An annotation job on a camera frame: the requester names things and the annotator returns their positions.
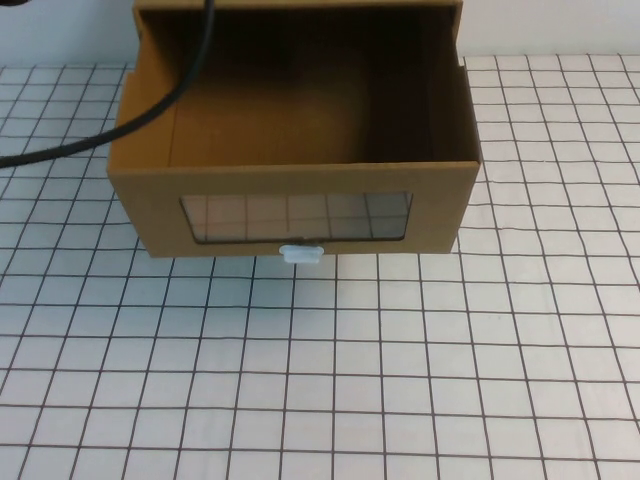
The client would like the brown cardboard shoe box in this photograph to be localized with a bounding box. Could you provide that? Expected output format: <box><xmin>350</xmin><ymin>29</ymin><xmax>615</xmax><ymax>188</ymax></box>
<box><xmin>106</xmin><ymin>0</ymin><xmax>483</xmax><ymax>261</ymax></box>

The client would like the white grid-patterned table cloth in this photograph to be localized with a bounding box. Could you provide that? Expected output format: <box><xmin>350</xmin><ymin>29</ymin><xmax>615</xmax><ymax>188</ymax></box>
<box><xmin>0</xmin><ymin>52</ymin><xmax>640</xmax><ymax>480</ymax></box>

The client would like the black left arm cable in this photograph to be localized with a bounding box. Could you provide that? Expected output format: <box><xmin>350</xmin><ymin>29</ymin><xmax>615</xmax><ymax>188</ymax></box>
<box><xmin>0</xmin><ymin>0</ymin><xmax>217</xmax><ymax>170</ymax></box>

